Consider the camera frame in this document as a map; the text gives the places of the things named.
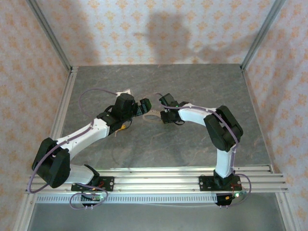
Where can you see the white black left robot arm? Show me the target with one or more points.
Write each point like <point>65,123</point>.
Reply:
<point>84,134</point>

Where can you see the grey metal lower panel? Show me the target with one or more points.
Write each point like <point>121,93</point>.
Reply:
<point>156,219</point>

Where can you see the aluminium rail beam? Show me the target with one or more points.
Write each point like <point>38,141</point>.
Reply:
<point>156,183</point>

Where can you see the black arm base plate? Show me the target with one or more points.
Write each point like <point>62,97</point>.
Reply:
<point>109,184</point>
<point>204,184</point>

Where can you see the aluminium table side rail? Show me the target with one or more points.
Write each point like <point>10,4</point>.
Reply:
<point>71,81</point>

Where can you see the aluminium frame post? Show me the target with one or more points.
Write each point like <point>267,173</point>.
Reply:
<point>262,31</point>
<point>48,31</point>

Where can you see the aluminium frame leg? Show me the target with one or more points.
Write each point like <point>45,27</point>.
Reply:
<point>291,221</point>
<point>22,216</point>

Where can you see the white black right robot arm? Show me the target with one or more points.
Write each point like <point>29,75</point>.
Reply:
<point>192,115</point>

